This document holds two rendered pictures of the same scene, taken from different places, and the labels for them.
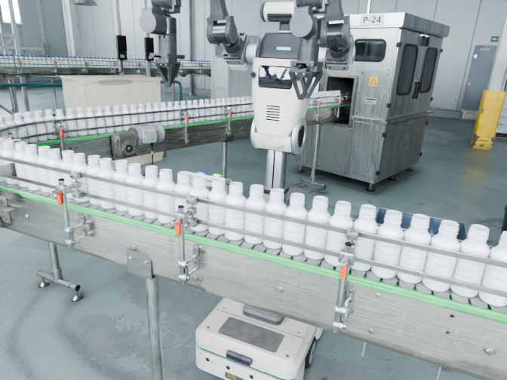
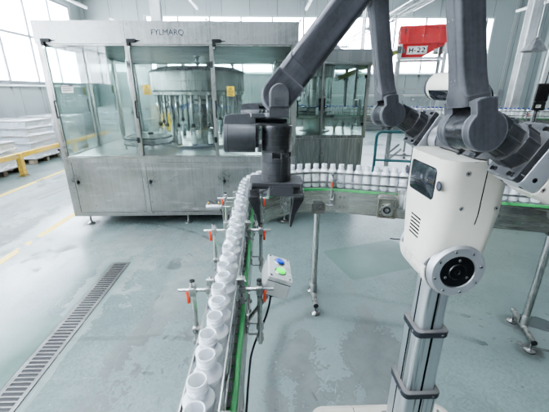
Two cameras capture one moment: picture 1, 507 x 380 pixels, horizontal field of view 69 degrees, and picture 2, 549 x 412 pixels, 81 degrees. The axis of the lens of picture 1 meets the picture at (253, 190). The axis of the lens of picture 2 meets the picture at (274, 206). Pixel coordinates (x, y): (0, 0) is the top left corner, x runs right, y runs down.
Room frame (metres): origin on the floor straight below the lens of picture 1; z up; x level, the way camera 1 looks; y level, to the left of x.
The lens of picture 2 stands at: (0.80, -0.69, 1.66)
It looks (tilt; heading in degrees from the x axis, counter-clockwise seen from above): 20 degrees down; 65
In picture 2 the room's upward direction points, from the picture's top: straight up
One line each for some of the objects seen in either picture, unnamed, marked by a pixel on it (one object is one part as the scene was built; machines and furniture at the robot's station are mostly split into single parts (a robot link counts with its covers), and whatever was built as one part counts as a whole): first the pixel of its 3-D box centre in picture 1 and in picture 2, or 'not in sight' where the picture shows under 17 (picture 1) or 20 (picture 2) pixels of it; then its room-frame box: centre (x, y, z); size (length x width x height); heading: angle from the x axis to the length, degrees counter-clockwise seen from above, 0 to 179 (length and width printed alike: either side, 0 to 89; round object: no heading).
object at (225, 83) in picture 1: (234, 86); not in sight; (7.39, 0.46, 0.96); 0.82 x 0.50 x 1.91; 139
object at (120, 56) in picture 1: (121, 48); (539, 97); (6.83, 2.41, 1.55); 0.17 x 0.15 x 0.42; 139
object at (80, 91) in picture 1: (115, 121); not in sight; (5.09, 1.94, 0.59); 1.10 x 0.62 x 1.18; 139
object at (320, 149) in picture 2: not in sight; (314, 118); (4.31, 4.99, 1.15); 1.63 x 1.62 x 2.30; 67
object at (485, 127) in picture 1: (487, 119); not in sight; (7.30, -4.48, 0.55); 0.40 x 0.40 x 1.10; 67
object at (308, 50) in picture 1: (308, 53); (275, 169); (1.06, -0.13, 1.51); 0.10 x 0.07 x 0.07; 157
